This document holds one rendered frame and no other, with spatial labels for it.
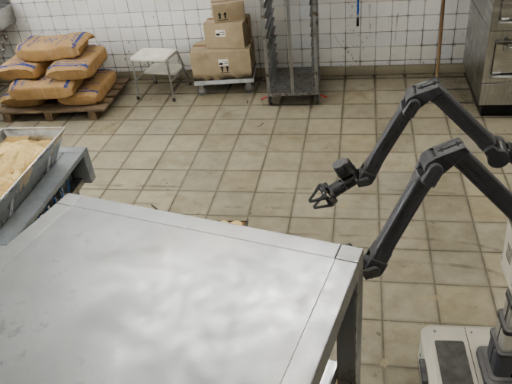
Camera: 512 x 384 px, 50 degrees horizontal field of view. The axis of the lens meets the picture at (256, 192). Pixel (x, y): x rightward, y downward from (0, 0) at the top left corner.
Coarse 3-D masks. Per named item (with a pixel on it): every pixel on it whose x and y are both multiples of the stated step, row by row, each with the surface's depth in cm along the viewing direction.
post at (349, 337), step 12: (348, 252) 70; (360, 252) 70; (360, 264) 70; (360, 276) 71; (360, 288) 73; (360, 300) 74; (348, 312) 74; (360, 312) 76; (348, 324) 75; (360, 324) 77; (348, 336) 76; (360, 336) 79; (348, 348) 78; (360, 348) 81; (348, 360) 79; (360, 360) 82; (348, 372) 81
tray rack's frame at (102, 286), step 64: (0, 256) 76; (64, 256) 75; (128, 256) 74; (192, 256) 72; (256, 256) 71; (320, 256) 70; (0, 320) 66; (64, 320) 65; (128, 320) 64; (192, 320) 63; (256, 320) 62; (320, 320) 61
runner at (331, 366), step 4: (328, 360) 86; (332, 360) 86; (328, 364) 85; (332, 364) 85; (336, 364) 82; (328, 368) 84; (332, 368) 84; (336, 368) 81; (324, 372) 84; (328, 372) 84; (332, 372) 81; (336, 372) 82; (324, 376) 83; (328, 376) 83; (332, 376) 80; (336, 376) 82; (324, 380) 83; (328, 380) 83; (332, 380) 80
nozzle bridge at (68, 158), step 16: (64, 160) 231; (80, 160) 234; (48, 176) 221; (64, 176) 220; (80, 176) 243; (32, 192) 212; (48, 192) 211; (32, 208) 203; (16, 224) 195; (0, 240) 188
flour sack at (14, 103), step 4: (4, 96) 550; (8, 96) 549; (0, 100) 549; (4, 100) 548; (8, 100) 547; (12, 100) 546; (16, 100) 546; (32, 100) 545; (36, 100) 545; (40, 100) 549; (44, 100) 555; (8, 104) 555; (12, 104) 554; (16, 104) 553; (20, 104) 553; (24, 104) 552; (28, 104) 551; (32, 104) 550; (36, 104) 549; (40, 104) 555
